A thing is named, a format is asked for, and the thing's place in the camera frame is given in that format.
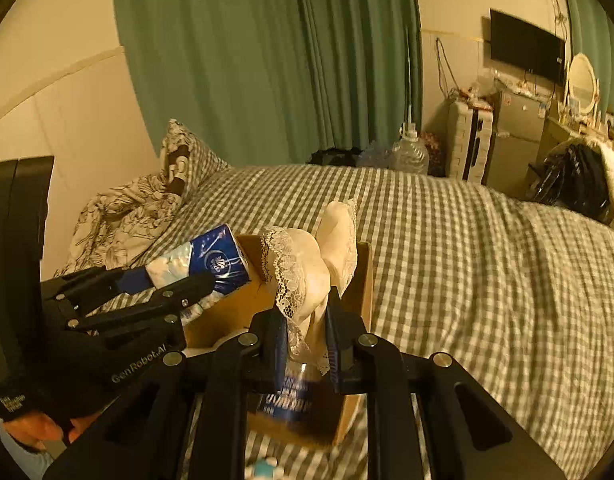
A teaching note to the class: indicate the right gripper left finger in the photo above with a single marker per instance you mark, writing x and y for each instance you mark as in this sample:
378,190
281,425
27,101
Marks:
186,417

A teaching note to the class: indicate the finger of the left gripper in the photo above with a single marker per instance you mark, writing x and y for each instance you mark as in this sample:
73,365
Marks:
97,284
165,301

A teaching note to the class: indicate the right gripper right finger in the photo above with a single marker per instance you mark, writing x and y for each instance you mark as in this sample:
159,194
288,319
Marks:
427,417

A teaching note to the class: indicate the blue tissue pack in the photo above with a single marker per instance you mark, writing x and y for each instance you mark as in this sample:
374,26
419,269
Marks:
215,251

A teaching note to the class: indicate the brown cardboard box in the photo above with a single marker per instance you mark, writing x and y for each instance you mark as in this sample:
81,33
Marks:
329,426

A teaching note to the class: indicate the cream lace cloth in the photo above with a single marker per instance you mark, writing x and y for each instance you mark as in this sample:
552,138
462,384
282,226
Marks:
301,268

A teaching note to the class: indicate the left hand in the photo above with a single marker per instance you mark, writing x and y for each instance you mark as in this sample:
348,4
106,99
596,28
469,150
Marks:
35,429

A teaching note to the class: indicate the floral patterned duvet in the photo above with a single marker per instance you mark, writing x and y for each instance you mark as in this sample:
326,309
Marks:
117,226

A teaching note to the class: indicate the white blue plush toy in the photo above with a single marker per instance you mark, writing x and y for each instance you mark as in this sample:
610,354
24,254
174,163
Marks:
266,468

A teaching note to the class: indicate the patterned pillow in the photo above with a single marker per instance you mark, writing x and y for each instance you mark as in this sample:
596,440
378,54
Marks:
187,161

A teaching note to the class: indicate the grey checked bed sheet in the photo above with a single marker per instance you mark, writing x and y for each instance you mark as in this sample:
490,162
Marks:
521,294

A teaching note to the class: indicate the large green curtain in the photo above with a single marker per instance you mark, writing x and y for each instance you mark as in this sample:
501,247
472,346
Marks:
269,82

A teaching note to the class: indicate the large clear water bottle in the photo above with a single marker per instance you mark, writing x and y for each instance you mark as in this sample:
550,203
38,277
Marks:
409,152

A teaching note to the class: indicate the black jacket on chair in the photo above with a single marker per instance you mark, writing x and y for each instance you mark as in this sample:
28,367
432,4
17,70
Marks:
578,175

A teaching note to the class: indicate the white suitcase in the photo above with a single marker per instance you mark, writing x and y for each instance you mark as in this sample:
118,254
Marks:
469,134

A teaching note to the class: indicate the silver mini fridge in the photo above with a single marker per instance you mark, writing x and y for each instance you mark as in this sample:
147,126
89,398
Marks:
518,123

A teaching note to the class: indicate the white dressing table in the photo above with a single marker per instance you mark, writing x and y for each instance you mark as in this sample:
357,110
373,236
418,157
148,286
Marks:
555,133

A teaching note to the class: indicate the oval vanity mirror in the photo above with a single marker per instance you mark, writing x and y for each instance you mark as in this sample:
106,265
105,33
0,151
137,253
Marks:
582,85

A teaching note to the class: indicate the small green curtain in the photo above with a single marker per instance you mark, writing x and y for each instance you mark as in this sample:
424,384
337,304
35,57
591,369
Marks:
592,33

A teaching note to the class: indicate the black wall television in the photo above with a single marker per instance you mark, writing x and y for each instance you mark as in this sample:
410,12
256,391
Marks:
526,46

